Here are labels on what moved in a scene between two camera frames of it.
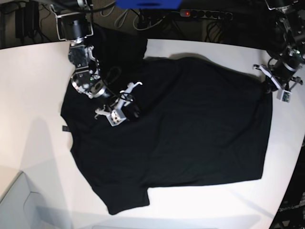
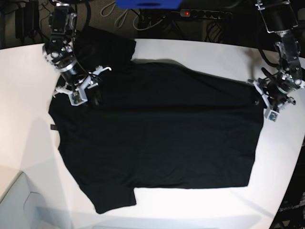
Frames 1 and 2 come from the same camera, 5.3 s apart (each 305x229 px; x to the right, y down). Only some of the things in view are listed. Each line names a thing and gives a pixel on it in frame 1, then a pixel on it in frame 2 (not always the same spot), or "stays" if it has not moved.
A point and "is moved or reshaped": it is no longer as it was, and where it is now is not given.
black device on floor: [27, 20] stays
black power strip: [207, 14] stays
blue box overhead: [148, 4] stays
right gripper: [281, 74] → [273, 103]
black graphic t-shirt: [201, 121] is moved or reshaped
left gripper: [132, 111] → [87, 81]
